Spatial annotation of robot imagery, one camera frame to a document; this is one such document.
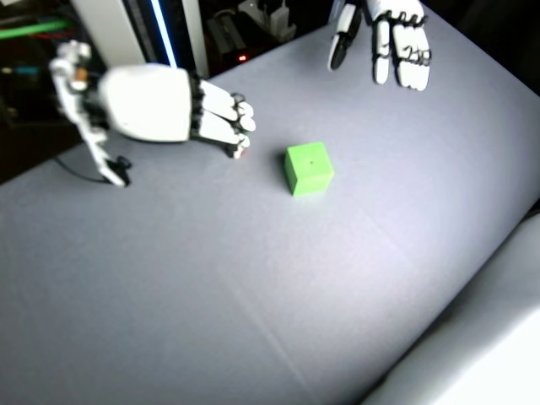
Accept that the grey table cloth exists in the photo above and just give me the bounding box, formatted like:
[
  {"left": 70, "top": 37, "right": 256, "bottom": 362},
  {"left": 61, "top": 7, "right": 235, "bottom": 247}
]
[{"left": 0, "top": 12, "right": 540, "bottom": 405}]

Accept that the green foam cube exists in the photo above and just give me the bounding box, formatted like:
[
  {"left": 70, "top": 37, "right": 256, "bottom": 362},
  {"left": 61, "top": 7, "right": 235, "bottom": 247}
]
[{"left": 283, "top": 141, "right": 336, "bottom": 198}]

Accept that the white power adapter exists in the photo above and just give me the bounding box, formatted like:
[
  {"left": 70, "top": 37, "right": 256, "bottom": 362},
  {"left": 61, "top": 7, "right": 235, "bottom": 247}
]
[{"left": 264, "top": 0, "right": 297, "bottom": 42}]

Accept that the white robot body column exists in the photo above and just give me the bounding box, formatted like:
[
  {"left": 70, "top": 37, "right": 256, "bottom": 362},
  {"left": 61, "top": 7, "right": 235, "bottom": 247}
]
[{"left": 70, "top": 0, "right": 211, "bottom": 79}]

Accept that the thin black cable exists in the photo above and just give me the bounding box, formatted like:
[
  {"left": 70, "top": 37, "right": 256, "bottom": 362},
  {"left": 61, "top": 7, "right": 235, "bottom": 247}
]
[{"left": 54, "top": 154, "right": 132, "bottom": 184}]

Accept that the white backdrop roll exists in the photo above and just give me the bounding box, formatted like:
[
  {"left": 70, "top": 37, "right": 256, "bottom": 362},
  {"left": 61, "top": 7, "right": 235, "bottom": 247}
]
[{"left": 362, "top": 210, "right": 540, "bottom": 405}]

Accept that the green cable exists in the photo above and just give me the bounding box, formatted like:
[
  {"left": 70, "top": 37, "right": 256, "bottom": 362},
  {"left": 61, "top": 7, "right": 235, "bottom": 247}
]
[{"left": 0, "top": 19, "right": 72, "bottom": 41}]

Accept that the black box with red light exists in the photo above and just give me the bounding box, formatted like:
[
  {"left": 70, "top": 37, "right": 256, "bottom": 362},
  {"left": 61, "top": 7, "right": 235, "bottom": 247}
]
[{"left": 218, "top": 40, "right": 273, "bottom": 72}]

